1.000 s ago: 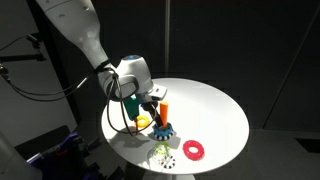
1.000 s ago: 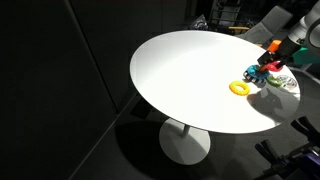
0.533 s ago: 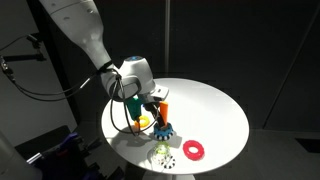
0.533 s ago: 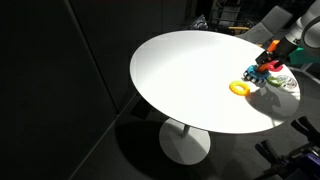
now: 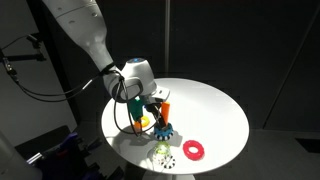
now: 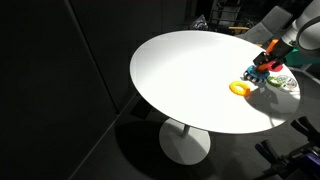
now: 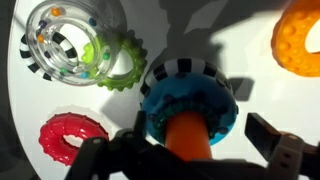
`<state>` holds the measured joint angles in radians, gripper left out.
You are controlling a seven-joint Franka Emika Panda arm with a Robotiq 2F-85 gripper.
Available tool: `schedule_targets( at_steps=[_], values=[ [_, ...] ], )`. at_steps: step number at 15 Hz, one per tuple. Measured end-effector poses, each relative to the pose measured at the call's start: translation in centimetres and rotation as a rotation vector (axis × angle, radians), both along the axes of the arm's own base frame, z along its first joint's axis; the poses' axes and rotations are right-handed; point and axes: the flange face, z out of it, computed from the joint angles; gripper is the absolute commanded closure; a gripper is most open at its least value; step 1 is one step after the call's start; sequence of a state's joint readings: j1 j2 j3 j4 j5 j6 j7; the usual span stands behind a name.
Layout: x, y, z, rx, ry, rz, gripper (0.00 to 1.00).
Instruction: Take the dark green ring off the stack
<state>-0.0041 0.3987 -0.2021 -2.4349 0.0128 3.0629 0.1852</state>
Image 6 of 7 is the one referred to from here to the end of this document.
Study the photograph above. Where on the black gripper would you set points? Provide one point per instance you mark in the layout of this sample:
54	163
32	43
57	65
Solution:
281	48

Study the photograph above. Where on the orange post with checkered base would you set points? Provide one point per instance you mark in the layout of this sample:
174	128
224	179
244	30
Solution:
271	46

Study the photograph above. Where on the grey folded chair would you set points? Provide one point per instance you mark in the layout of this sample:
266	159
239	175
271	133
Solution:
266	26

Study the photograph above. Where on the black metal rack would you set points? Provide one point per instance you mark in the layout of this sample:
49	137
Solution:
230	13

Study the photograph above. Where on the purple black clamp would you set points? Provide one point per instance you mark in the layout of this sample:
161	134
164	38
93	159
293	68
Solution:
270	151
306	128

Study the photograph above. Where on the teal wrist camera box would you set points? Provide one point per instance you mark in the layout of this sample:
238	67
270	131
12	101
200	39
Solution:
300	56

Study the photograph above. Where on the white table pedestal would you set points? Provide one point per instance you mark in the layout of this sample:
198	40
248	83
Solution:
185	143

